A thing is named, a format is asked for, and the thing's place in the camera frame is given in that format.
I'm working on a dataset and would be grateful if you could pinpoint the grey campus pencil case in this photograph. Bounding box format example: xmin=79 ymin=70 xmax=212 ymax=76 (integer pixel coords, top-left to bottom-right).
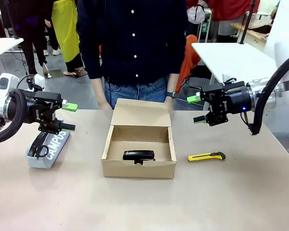
xmin=26 ymin=129 xmax=71 ymax=169

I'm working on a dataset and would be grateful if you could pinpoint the person torso dark shirt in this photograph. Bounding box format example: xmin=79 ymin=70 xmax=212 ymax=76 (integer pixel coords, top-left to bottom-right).
xmin=76 ymin=0 xmax=188 ymax=110

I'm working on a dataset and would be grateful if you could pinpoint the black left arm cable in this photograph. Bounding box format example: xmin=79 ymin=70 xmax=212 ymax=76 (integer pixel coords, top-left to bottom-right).
xmin=0 ymin=90 xmax=27 ymax=145

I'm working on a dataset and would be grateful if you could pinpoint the person's right hand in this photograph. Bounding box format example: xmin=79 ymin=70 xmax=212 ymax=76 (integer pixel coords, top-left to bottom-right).
xmin=97 ymin=101 xmax=113 ymax=111

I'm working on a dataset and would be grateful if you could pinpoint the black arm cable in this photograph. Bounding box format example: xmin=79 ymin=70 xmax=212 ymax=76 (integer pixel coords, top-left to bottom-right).
xmin=0 ymin=90 xmax=27 ymax=145
xmin=249 ymin=50 xmax=289 ymax=136

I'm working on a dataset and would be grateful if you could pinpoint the white bag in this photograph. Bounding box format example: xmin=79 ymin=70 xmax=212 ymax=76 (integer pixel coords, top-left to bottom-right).
xmin=186 ymin=4 xmax=206 ymax=25

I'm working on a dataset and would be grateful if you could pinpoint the person's left forearm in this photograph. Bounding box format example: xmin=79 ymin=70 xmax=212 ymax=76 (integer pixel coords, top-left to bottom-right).
xmin=167 ymin=73 xmax=181 ymax=93

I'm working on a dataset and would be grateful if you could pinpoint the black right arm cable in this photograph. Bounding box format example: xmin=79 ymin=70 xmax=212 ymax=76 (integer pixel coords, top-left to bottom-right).
xmin=249 ymin=50 xmax=289 ymax=136

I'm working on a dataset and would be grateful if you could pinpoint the yellow utility knife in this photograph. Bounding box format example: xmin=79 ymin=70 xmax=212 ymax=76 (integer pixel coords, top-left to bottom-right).
xmin=187 ymin=151 xmax=226 ymax=162

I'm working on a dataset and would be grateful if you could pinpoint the white table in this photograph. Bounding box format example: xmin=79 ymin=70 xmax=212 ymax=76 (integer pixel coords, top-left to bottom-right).
xmin=0 ymin=37 xmax=24 ymax=73
xmin=191 ymin=42 xmax=278 ymax=85

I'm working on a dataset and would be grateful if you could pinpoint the person's left hand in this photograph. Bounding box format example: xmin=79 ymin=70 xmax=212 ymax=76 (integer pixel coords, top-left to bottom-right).
xmin=163 ymin=96 xmax=176 ymax=111

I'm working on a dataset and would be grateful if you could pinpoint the person's right forearm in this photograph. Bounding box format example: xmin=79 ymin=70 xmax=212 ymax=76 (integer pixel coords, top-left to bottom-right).
xmin=90 ymin=77 xmax=107 ymax=104

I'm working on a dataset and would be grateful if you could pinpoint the wooden table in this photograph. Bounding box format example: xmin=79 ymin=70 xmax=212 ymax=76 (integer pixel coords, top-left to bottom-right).
xmin=230 ymin=22 xmax=272 ymax=44

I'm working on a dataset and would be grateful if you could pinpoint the bystander in red top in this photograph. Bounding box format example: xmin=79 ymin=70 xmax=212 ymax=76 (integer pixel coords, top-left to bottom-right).
xmin=186 ymin=0 xmax=260 ymax=43

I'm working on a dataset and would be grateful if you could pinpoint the black stand pole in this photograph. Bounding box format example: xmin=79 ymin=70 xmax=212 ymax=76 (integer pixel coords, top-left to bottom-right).
xmin=238 ymin=0 xmax=256 ymax=45

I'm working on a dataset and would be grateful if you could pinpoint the orange cloth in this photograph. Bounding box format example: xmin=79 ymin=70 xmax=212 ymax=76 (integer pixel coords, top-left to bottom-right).
xmin=175 ymin=34 xmax=203 ymax=95

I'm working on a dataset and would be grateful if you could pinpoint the bystander in black clothes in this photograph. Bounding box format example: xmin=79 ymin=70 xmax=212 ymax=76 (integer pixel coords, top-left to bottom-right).
xmin=0 ymin=0 xmax=50 ymax=76

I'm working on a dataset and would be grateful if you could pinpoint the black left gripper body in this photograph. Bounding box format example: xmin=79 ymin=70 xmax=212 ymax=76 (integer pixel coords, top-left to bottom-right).
xmin=7 ymin=89 xmax=64 ymax=135

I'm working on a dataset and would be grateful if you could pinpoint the bystander in yellow apron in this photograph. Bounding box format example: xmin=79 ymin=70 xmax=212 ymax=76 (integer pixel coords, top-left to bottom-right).
xmin=44 ymin=0 xmax=88 ymax=78

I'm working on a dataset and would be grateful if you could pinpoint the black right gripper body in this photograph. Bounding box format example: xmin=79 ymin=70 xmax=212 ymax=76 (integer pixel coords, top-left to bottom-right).
xmin=200 ymin=81 xmax=252 ymax=128

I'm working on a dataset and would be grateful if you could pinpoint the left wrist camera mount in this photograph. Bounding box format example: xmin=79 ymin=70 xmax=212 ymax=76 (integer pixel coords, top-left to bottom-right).
xmin=16 ymin=74 xmax=44 ymax=92

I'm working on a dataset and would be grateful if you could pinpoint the black stapler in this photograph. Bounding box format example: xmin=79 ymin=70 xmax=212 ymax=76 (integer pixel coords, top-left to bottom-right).
xmin=122 ymin=149 xmax=157 ymax=166

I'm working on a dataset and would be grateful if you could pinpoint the open brown cardboard box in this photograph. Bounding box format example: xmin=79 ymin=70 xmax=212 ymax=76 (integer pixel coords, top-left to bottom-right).
xmin=101 ymin=98 xmax=178 ymax=179

